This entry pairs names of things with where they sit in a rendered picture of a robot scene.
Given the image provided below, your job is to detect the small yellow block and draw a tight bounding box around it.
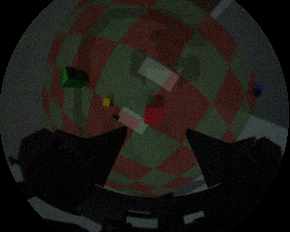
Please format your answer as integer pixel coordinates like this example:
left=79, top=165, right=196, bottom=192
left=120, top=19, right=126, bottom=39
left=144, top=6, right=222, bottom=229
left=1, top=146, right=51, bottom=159
left=102, top=97, right=114, bottom=107

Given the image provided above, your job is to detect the green block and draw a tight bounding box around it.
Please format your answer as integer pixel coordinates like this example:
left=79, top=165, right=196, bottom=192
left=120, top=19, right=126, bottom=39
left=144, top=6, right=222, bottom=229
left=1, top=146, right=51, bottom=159
left=59, top=65, right=81, bottom=88
left=72, top=70, right=90, bottom=88

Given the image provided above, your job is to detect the red block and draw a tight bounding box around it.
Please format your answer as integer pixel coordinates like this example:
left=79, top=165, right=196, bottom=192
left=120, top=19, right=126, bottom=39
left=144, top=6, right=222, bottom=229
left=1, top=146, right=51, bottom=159
left=144, top=105, right=164, bottom=125

